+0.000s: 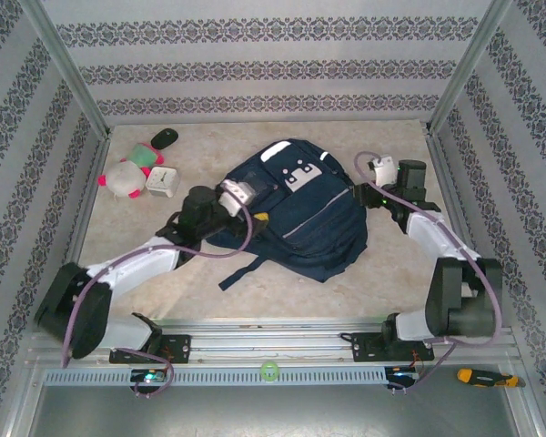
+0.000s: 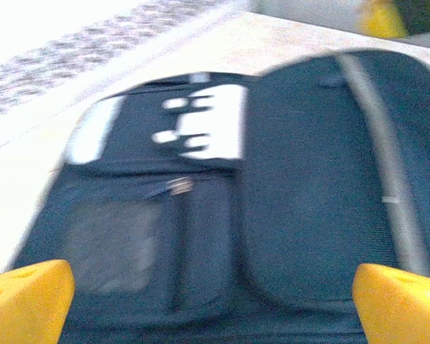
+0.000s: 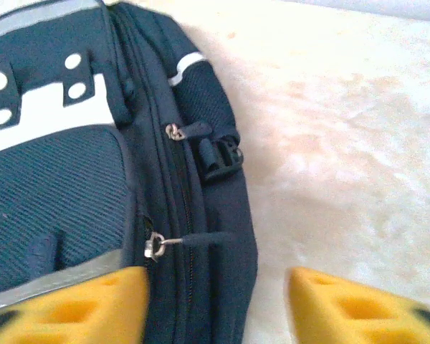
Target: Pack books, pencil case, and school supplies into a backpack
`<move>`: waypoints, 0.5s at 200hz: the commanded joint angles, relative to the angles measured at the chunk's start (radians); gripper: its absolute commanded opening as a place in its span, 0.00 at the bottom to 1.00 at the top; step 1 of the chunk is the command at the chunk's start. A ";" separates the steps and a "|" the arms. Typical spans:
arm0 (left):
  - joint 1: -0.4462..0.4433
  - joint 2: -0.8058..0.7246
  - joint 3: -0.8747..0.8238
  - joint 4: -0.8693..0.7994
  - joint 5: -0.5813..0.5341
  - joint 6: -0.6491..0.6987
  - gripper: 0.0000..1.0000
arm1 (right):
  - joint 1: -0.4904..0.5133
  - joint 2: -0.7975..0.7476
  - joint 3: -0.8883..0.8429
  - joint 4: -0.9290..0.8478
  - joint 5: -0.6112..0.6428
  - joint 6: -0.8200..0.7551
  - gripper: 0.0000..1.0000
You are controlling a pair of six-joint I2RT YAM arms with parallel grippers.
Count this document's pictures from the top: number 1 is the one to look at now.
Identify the navy blue backpack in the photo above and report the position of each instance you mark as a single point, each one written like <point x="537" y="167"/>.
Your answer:
<point x="318" y="227"/>

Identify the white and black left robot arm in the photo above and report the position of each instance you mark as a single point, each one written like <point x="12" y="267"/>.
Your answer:
<point x="136" y="268"/>

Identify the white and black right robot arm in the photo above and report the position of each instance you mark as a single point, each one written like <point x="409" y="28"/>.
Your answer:
<point x="430" y="236"/>

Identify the white square alarm clock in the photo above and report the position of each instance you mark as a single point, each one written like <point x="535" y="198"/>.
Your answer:
<point x="161" y="180"/>

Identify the black computer mouse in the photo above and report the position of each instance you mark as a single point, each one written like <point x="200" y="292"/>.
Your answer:
<point x="164" y="138"/>

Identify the white green pink plush toy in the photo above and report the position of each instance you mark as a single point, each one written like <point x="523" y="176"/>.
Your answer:
<point x="125" y="177"/>

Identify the yellow and black screwdriver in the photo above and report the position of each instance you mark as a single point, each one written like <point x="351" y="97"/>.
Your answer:
<point x="478" y="377"/>

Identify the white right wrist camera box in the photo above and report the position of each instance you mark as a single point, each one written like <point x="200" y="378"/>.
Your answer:
<point x="384" y="169"/>

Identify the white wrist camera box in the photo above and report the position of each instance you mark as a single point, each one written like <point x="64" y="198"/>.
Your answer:
<point x="384" y="169"/>
<point x="239" y="196"/>

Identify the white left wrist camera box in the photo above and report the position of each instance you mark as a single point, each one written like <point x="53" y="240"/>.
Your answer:
<point x="239" y="196"/>

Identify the aluminium side rail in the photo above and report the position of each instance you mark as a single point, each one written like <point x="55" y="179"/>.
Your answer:
<point x="84" y="218"/>
<point x="452" y="182"/>

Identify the aluminium frame post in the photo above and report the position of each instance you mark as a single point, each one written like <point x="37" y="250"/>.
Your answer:
<point x="466" y="68"/>
<point x="66" y="68"/>

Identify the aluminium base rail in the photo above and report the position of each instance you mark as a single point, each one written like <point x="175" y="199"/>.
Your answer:
<point x="264" y="341"/>

